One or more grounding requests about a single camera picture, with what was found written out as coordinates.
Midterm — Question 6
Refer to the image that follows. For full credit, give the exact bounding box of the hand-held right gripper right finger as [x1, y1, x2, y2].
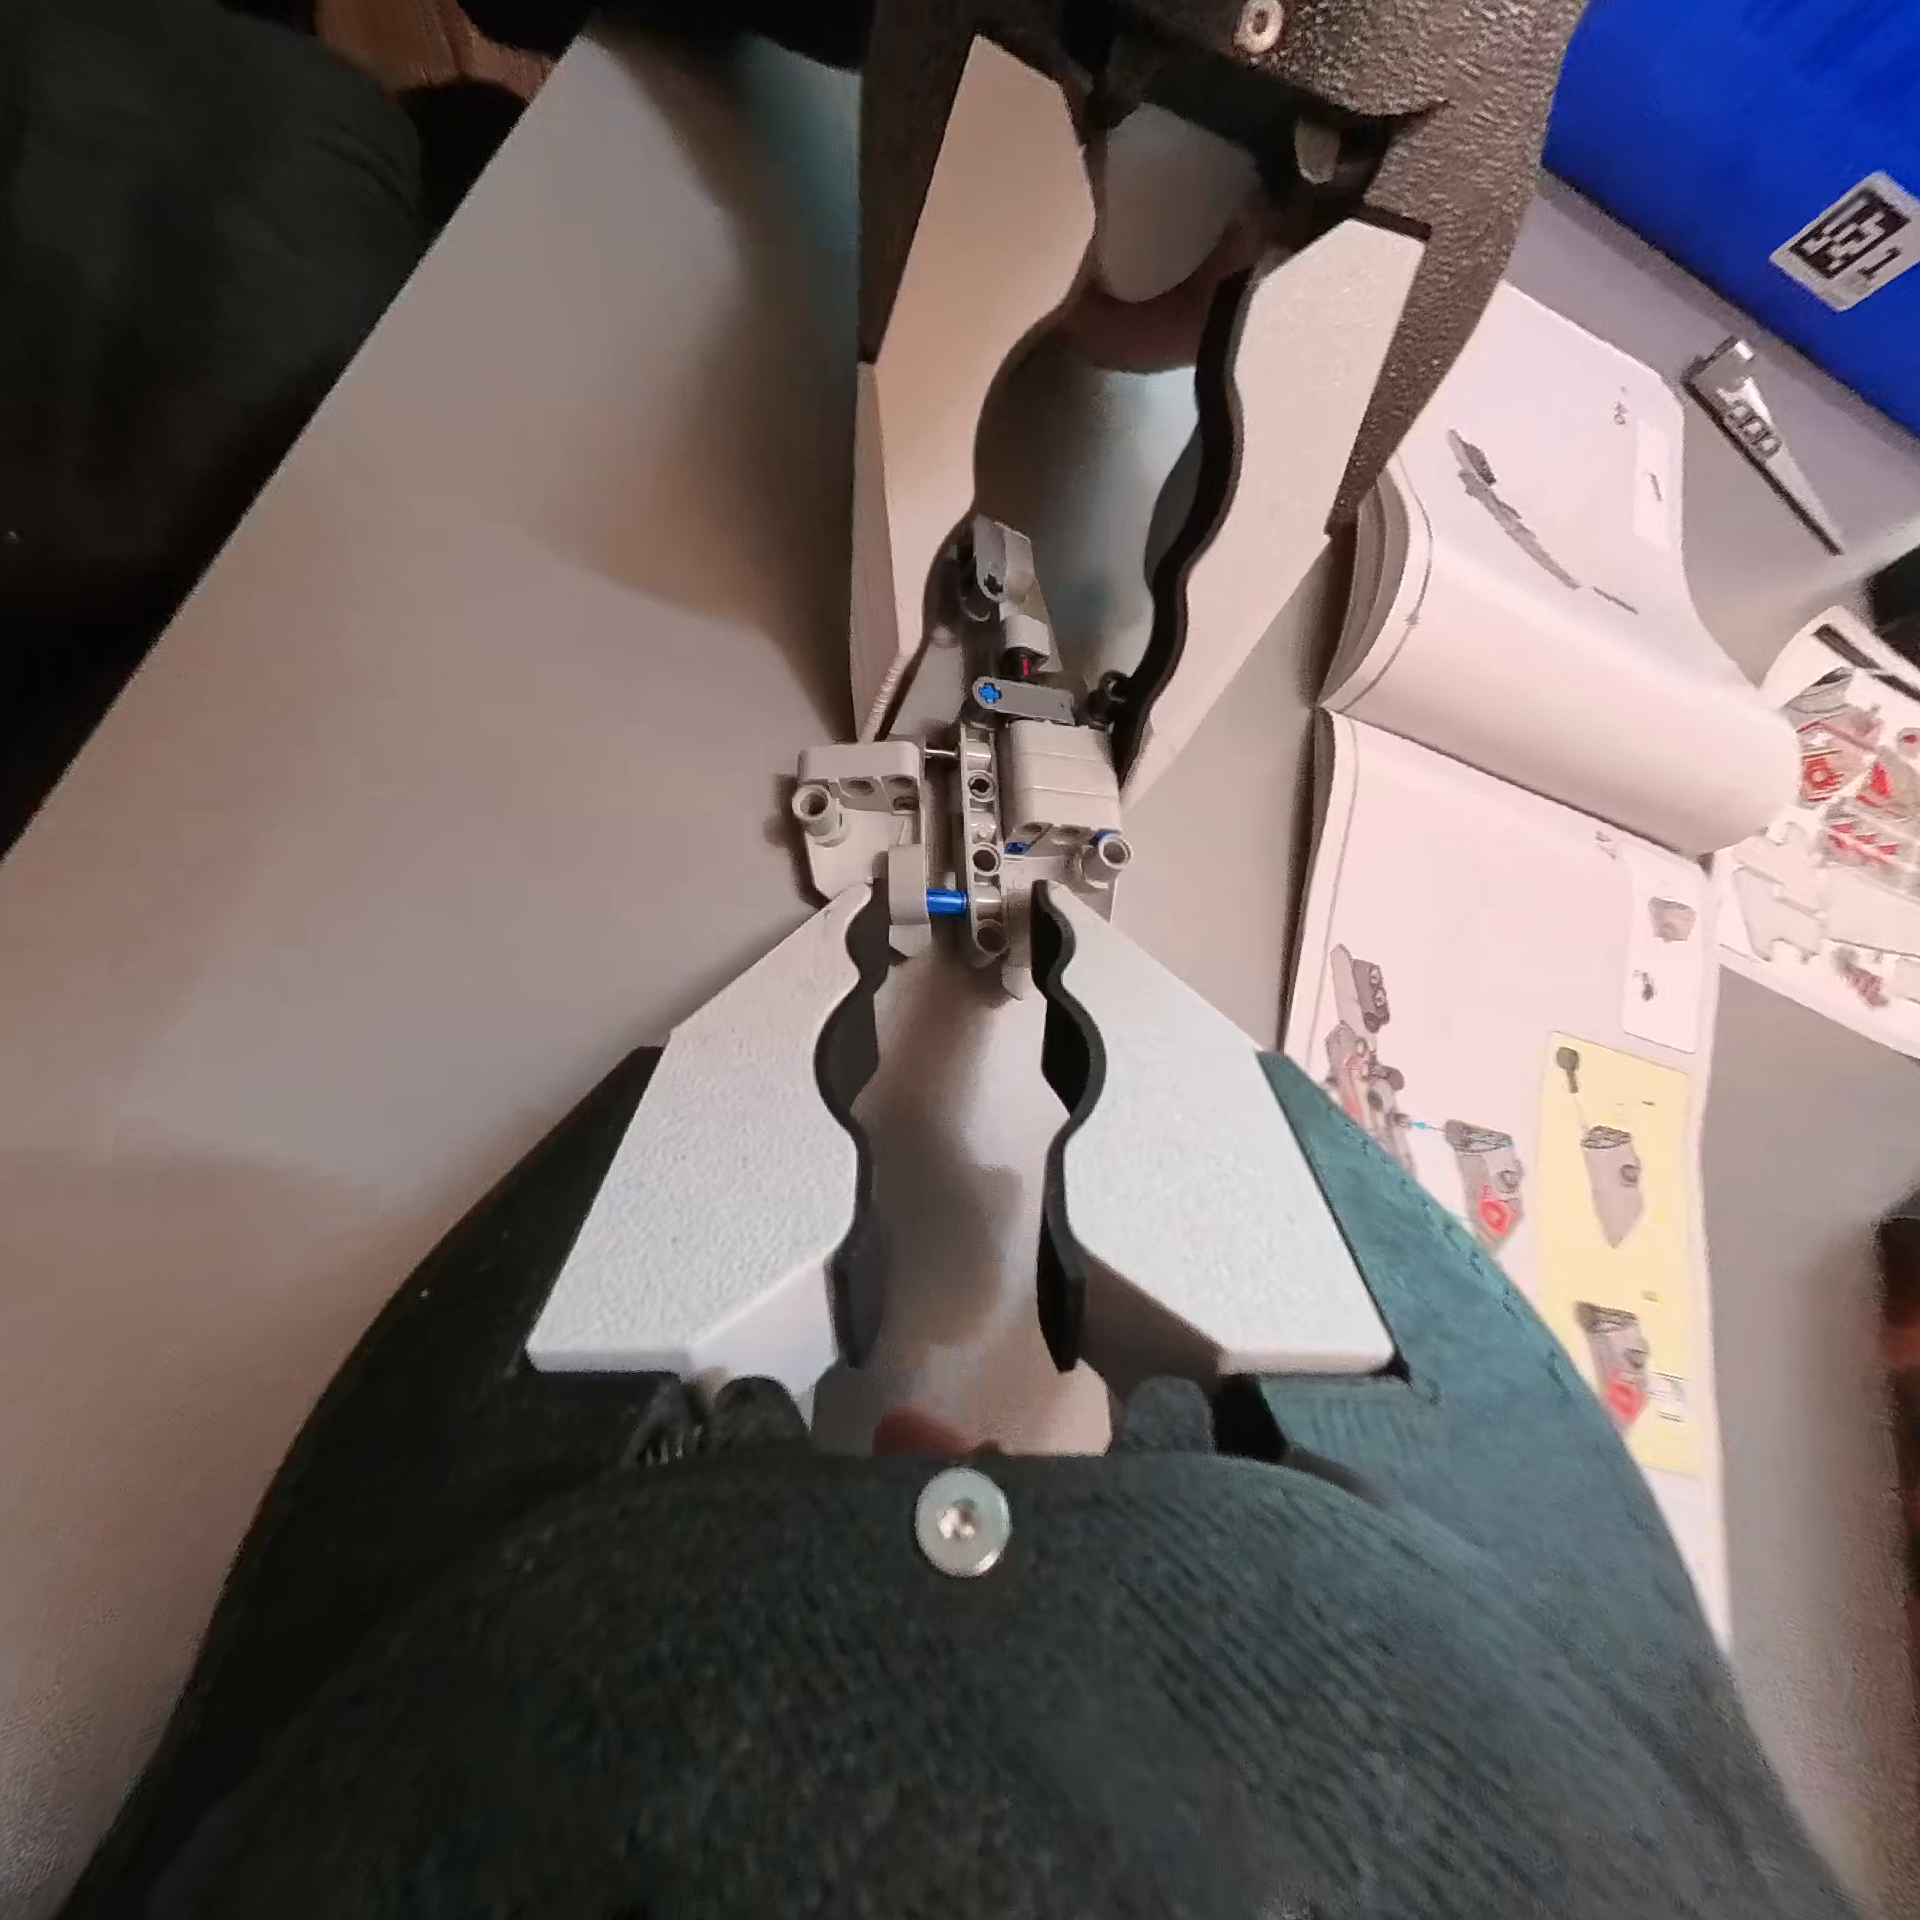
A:
[1030, 879, 1403, 1401]

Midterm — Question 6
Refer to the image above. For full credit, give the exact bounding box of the grey toy brick model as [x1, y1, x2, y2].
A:
[792, 514, 1132, 1003]

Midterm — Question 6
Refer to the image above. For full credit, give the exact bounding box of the red and grey sticker sheet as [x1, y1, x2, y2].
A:
[1711, 663, 1920, 1005]

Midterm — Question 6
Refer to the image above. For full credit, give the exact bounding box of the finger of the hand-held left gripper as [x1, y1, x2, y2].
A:
[846, 32, 1088, 742]
[1114, 224, 1431, 799]

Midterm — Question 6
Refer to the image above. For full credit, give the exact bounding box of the dark cloth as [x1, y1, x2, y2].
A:
[0, 0, 600, 860]

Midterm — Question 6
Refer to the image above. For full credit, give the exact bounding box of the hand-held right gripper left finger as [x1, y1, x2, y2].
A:
[525, 879, 892, 1442]

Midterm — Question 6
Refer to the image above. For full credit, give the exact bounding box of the white building instruction booklet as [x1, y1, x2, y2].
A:
[1280, 279, 1803, 1488]

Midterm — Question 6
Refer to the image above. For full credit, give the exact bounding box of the blue storage bin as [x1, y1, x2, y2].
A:
[1537, 0, 1920, 408]

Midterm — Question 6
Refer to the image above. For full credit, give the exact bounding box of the grey toy brick panel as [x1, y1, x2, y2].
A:
[1681, 339, 1849, 557]

